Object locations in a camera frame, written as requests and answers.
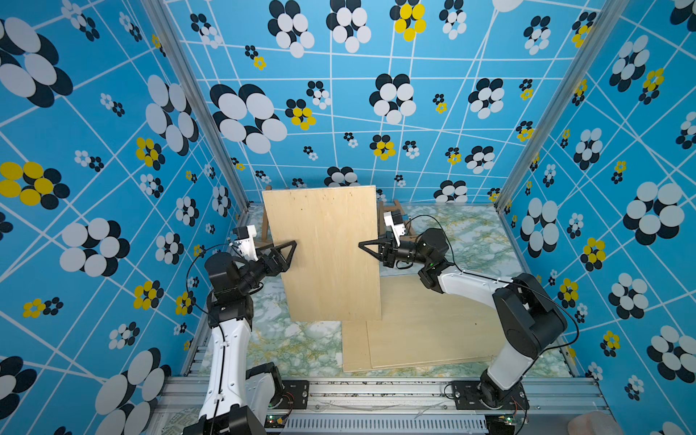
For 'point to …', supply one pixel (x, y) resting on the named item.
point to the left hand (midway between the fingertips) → (289, 243)
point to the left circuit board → (275, 420)
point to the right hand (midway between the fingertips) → (364, 244)
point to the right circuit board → (500, 424)
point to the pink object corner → (594, 423)
